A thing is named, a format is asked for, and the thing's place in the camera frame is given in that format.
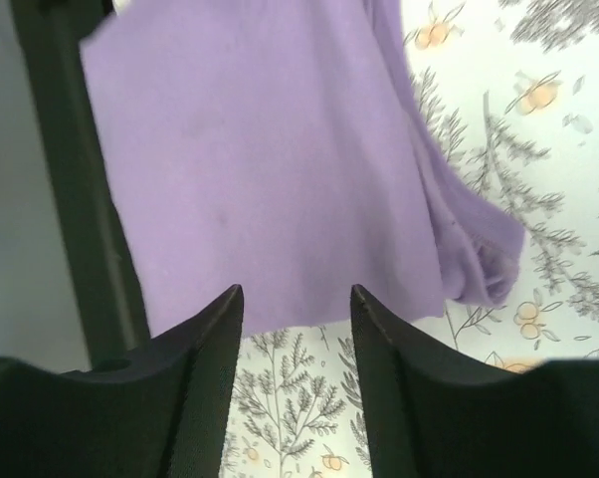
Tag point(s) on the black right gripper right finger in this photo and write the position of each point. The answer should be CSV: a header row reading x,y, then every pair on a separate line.
x,y
431,411

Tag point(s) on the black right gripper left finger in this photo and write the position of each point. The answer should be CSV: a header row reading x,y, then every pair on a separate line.
x,y
161,410

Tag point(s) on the purple t shirt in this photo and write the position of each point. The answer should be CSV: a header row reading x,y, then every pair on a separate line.
x,y
277,145

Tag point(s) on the floral tablecloth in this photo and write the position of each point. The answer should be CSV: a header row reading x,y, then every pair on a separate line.
x,y
510,92

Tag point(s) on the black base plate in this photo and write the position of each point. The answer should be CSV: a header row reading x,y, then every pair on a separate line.
x,y
106,288

